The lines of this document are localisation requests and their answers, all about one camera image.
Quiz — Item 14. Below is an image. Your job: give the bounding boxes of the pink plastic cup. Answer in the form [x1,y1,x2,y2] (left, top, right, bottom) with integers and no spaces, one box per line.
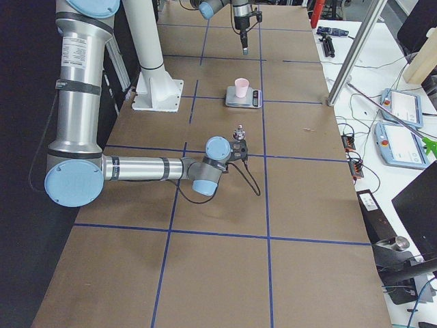
[234,78,250,98]

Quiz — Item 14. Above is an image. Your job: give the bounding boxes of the near teach pendant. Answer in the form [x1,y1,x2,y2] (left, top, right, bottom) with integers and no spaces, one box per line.
[374,122,430,169]

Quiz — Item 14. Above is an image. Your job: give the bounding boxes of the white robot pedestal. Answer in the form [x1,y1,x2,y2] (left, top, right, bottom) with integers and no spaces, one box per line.
[122,0,184,113]

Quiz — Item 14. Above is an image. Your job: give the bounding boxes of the teach pendant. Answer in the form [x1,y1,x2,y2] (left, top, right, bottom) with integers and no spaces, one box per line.
[374,122,430,169]
[381,88,423,128]

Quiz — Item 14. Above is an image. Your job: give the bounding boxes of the blue folded umbrella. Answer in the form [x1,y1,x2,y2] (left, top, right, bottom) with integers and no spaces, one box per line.
[316,26,349,37]

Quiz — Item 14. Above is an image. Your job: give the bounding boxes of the digital kitchen scale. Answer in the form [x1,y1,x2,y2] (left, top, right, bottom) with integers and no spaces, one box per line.
[225,85,263,109]

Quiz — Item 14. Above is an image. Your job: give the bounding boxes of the orange black connector block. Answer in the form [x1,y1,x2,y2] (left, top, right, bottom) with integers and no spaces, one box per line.
[341,135,356,152]

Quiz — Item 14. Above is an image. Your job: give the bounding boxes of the far teach pendant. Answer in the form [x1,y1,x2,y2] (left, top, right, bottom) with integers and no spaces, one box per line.
[381,88,423,128]

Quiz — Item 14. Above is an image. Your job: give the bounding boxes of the black box with label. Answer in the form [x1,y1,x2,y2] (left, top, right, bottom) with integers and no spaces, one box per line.
[356,189,397,244]

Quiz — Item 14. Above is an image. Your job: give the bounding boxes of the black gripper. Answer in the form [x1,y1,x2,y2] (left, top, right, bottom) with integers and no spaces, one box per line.
[239,29,249,55]
[227,152,247,162]

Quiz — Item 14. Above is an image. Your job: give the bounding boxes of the black monitor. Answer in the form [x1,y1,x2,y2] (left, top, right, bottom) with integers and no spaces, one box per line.
[392,162,437,254]

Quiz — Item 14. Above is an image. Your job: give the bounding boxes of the aluminium frame post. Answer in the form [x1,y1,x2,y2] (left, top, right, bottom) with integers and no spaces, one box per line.
[326,0,387,106]

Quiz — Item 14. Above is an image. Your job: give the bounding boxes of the black folded tripod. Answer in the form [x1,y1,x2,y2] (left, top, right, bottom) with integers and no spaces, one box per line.
[319,33,335,58]

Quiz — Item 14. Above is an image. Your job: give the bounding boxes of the green tipped reacher stick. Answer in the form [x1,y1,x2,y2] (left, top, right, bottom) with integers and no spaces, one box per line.
[346,81,437,154]

